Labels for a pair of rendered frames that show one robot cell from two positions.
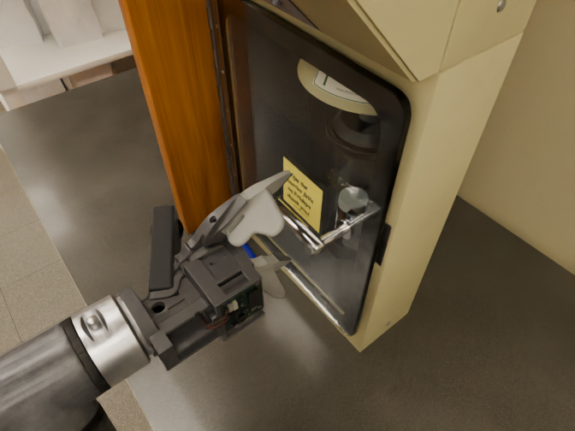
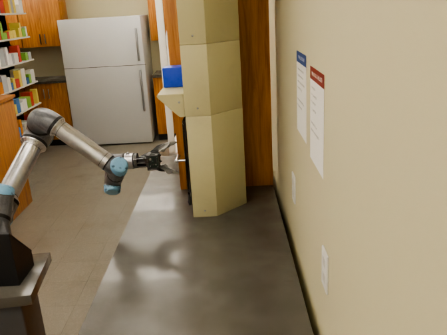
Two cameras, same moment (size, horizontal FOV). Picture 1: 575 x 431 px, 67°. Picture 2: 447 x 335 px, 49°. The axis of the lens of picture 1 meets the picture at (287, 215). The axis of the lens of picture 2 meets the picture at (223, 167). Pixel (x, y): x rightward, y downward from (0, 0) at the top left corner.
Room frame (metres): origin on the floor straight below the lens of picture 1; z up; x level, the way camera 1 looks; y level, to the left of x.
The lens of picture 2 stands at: (-1.22, -1.54, 1.85)
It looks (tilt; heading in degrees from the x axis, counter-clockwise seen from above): 18 degrees down; 39
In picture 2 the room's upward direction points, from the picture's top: 3 degrees counter-clockwise
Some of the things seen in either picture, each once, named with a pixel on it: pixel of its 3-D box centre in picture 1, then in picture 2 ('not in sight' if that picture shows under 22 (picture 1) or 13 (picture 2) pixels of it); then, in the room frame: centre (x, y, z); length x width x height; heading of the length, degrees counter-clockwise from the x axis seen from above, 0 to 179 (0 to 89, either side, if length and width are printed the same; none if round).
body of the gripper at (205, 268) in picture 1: (195, 296); (148, 160); (0.23, 0.09, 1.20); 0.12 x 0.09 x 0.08; 128
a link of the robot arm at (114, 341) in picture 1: (115, 335); (130, 160); (0.19, 0.16, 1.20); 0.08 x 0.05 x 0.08; 38
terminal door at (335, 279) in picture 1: (290, 180); (189, 155); (0.41, 0.00, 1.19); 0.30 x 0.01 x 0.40; 37
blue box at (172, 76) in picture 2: not in sight; (174, 76); (0.45, 0.09, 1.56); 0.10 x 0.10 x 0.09; 38
